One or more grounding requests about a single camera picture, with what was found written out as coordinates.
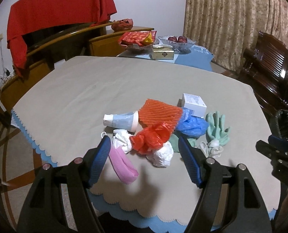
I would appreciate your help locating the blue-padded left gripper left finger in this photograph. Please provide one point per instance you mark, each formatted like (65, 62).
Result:
(43, 209)

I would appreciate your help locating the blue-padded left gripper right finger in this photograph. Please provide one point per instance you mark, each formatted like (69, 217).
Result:
(245, 210)

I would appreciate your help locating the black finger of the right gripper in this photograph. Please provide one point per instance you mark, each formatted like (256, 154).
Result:
(276, 149)

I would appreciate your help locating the pink face mask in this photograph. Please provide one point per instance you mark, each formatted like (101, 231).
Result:
(123, 167)

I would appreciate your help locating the white tissue ball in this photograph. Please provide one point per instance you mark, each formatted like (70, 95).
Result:
(161, 157)

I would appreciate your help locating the red plastic bag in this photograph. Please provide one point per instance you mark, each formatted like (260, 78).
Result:
(151, 138)

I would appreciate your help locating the white cardboard box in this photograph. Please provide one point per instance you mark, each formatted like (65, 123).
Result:
(194, 103)

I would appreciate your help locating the blue paper cup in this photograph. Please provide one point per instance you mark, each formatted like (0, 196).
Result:
(127, 121)

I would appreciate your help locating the orange foam net sleeve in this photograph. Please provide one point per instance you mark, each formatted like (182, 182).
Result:
(155, 112)

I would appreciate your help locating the black trash bag bin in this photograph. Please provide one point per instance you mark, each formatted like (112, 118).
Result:
(279, 124)

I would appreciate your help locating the small crumpled white tissue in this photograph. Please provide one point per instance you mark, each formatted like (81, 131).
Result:
(212, 149)

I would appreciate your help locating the blue scalloped table cloth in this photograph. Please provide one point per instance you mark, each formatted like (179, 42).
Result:
(246, 132)

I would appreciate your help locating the green rubber glove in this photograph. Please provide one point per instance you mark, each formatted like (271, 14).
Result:
(216, 130)

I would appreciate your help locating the beige felt table mat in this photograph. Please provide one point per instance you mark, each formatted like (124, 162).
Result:
(137, 104)

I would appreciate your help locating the blue plastic bag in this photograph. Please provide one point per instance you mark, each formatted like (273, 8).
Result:
(191, 126)

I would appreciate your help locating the dark wooden armchair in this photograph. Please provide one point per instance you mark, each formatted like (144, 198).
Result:
(266, 71)

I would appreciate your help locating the blue side table cloth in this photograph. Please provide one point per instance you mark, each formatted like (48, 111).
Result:
(197, 57)

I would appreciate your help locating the wooden chair backrest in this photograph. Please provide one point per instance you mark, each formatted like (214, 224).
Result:
(51, 45)

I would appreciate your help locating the glass fruit bowl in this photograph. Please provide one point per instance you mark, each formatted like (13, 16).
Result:
(180, 47)

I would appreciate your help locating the patterned beige curtain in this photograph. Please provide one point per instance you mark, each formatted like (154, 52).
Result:
(227, 27)

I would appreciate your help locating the red apples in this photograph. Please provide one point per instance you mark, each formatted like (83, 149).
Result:
(180, 39)

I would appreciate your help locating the gold tissue box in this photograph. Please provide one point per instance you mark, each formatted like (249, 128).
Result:
(162, 52)

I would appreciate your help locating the wooden side cabinet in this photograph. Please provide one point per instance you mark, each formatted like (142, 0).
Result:
(107, 45)

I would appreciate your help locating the red snack bag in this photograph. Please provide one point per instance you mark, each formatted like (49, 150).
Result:
(140, 38)

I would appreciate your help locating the red cloth drape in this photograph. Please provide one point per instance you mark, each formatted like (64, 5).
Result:
(28, 16)

